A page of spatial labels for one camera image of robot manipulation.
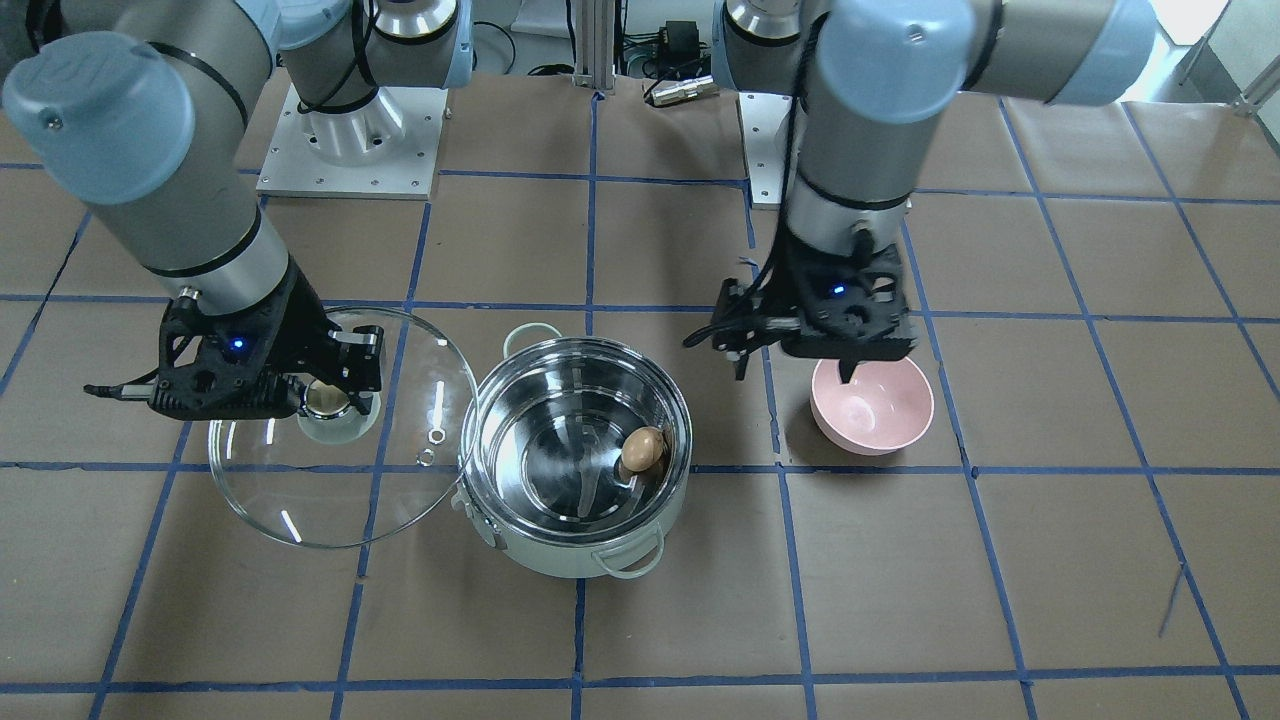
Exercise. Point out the pale green cooking pot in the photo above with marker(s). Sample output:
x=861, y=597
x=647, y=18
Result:
x=541, y=479

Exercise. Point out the black power adapter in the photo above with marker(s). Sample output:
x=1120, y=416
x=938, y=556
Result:
x=679, y=41

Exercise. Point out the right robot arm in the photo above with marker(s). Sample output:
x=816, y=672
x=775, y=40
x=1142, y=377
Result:
x=137, y=109

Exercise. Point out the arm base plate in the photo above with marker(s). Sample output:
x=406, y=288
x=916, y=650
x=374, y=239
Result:
x=764, y=124
x=386, y=150

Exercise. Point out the brown egg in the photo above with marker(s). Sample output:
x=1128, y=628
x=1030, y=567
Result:
x=643, y=449

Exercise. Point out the silver cylindrical connector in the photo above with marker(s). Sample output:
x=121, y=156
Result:
x=681, y=91

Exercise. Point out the pink bowl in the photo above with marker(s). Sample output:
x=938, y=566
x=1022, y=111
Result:
x=883, y=408

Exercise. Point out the aluminium frame post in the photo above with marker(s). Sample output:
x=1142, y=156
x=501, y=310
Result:
x=594, y=35

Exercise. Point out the glass pot lid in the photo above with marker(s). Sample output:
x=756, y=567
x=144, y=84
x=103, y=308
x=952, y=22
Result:
x=330, y=477

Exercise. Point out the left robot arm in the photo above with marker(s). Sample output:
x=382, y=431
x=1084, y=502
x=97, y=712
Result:
x=868, y=84

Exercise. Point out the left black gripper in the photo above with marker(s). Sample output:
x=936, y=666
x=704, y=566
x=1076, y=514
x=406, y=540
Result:
x=781, y=285

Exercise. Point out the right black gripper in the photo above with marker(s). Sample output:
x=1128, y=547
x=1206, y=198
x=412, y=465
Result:
x=300, y=322

